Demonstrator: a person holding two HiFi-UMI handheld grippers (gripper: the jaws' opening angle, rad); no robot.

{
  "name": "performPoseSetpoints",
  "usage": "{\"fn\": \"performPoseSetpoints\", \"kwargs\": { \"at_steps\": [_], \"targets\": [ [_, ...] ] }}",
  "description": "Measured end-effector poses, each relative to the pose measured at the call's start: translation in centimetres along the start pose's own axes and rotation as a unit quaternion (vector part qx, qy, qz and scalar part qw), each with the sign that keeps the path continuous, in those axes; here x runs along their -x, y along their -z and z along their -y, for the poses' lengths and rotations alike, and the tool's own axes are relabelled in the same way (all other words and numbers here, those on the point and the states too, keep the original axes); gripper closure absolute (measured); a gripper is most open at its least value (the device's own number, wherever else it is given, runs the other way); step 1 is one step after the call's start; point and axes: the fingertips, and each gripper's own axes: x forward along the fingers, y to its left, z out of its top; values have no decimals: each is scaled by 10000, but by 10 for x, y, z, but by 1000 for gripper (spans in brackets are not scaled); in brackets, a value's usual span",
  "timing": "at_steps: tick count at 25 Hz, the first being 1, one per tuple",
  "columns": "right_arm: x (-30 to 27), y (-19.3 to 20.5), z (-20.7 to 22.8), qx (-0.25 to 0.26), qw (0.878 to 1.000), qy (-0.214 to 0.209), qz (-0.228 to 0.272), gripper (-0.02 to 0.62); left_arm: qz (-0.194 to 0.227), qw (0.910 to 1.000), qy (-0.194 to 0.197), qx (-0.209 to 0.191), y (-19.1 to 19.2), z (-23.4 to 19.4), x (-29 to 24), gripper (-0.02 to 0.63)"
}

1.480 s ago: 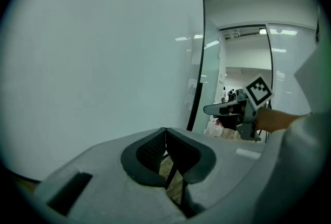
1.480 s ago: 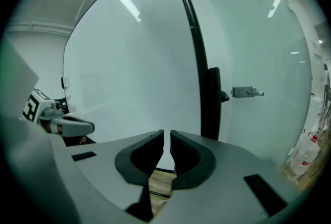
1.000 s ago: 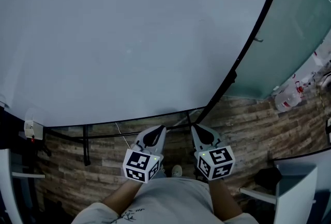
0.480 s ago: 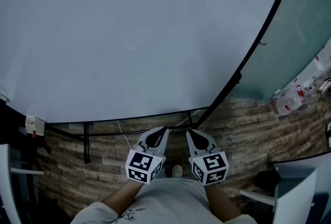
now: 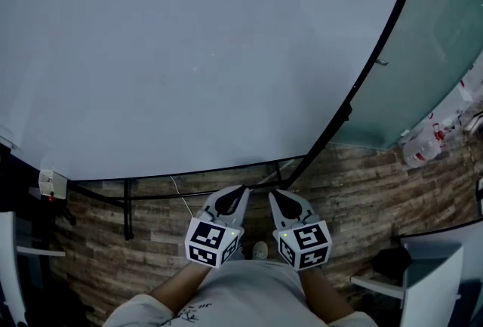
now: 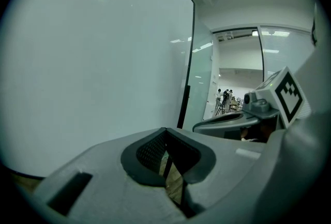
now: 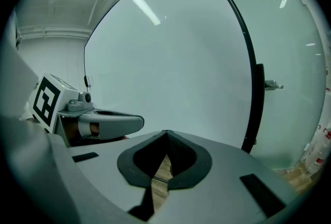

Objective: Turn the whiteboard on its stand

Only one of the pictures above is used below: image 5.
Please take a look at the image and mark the white desk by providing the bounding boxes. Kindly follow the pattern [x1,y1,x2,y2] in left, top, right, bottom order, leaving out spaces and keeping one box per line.
[350,218,483,327]
[0,209,67,327]

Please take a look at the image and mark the thin white floor cable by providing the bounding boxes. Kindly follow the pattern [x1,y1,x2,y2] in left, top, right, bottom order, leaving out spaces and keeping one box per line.
[169,175,199,217]

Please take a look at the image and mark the frosted glass door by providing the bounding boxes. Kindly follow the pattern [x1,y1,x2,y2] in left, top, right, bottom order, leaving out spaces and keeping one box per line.
[331,0,483,151]

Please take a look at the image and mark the person's right forearm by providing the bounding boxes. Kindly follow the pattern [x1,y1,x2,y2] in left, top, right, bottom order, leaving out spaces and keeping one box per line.
[299,267,358,325]

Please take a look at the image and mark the white plastic bag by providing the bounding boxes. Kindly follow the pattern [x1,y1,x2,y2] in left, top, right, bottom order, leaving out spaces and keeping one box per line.
[401,121,447,169]

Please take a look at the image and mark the person's white printed shirt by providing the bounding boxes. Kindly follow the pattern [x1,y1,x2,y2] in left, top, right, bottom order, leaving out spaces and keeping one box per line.
[102,259,379,327]

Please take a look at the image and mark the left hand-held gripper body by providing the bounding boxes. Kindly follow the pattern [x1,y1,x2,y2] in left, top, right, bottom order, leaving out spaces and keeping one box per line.
[184,209,244,270]

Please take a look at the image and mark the white box with red button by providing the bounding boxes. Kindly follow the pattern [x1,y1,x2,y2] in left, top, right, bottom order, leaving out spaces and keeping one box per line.
[38,162,69,204]

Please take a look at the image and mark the white cartons with red labels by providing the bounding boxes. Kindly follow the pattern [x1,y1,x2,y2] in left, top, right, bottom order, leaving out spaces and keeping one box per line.
[456,77,483,119]

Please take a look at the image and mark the person's left forearm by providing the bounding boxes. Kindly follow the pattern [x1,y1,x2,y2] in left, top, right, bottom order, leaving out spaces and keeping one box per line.
[148,263,213,314]

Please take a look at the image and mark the black bag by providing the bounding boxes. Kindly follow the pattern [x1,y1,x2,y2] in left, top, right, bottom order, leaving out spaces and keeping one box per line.
[371,246,414,282]

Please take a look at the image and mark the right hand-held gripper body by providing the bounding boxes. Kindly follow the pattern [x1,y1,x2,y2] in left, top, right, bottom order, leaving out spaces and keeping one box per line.
[272,212,334,272]

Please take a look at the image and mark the person's right shoe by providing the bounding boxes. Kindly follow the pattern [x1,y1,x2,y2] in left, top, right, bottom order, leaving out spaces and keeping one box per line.
[251,240,270,261]

